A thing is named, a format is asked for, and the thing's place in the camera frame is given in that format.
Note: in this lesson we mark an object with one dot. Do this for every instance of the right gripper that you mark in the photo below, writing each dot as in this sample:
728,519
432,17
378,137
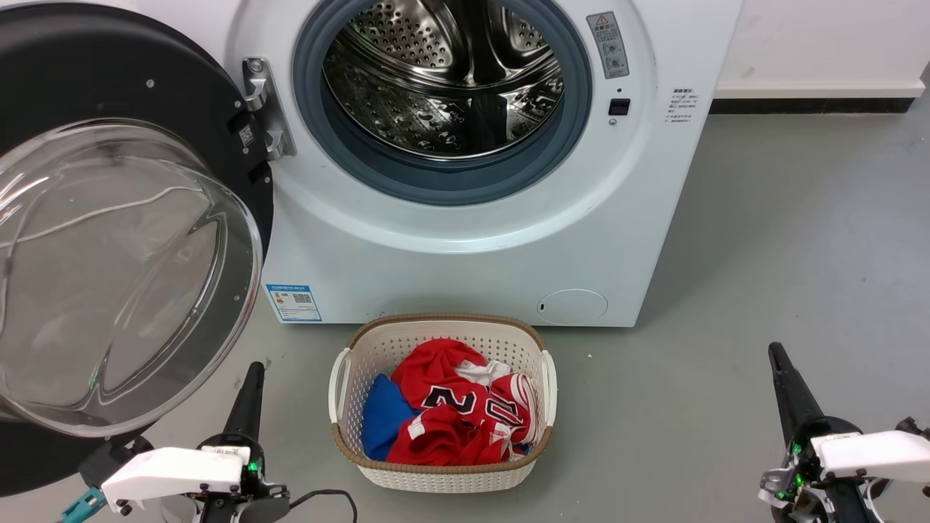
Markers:
803,465

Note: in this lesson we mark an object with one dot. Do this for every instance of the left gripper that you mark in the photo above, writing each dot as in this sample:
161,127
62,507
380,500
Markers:
258,497

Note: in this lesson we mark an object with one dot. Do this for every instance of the black round glass washer door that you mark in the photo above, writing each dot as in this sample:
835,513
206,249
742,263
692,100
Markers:
109,73

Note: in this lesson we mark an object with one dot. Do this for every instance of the white front-load washing machine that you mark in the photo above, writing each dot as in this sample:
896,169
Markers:
472,283

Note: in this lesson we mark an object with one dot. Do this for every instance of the metal door hinge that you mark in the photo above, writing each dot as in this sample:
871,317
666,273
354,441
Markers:
272,109

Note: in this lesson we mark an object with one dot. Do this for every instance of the white right wrist cover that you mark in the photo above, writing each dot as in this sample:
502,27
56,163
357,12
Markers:
872,454

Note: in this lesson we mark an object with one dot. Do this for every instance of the white wrist cover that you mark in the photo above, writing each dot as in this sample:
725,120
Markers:
872,454
171,472

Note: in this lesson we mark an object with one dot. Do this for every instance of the white left wrist cover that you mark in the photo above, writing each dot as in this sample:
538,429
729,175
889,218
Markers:
171,472

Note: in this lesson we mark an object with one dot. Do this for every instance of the blue energy label sticker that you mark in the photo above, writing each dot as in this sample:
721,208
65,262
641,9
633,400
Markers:
293,303

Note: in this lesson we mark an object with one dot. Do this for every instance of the black right wrist box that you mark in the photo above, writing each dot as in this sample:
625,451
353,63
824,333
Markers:
912,425

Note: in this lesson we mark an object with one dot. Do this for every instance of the black wrist box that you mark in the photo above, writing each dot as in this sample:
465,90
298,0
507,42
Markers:
912,425
109,457

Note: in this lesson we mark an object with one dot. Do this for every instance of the blue garment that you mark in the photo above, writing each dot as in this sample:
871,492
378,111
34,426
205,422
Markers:
383,418

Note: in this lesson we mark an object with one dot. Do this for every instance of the black left wrist box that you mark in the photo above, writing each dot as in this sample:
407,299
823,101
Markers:
109,457

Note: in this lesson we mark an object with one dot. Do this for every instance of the teal connector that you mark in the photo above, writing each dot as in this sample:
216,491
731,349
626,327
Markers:
83,505

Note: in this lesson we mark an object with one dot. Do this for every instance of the red basketball jersey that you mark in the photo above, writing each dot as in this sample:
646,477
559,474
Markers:
436,367

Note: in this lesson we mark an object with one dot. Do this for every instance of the white plastic laundry basket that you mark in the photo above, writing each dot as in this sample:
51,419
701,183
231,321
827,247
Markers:
436,479

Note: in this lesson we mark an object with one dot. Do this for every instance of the round white filter cover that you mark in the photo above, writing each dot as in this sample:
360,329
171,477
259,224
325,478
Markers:
572,306

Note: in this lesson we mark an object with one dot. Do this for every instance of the small QR code sticker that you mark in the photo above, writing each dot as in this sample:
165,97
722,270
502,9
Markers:
246,135

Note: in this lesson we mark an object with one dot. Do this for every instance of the small printed text label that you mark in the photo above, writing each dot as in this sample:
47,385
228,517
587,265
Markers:
683,105

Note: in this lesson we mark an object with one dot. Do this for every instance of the steel washer drum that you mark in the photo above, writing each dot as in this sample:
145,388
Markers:
450,109

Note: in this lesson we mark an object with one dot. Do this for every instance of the grey warning sticker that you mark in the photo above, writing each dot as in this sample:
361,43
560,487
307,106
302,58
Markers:
609,43

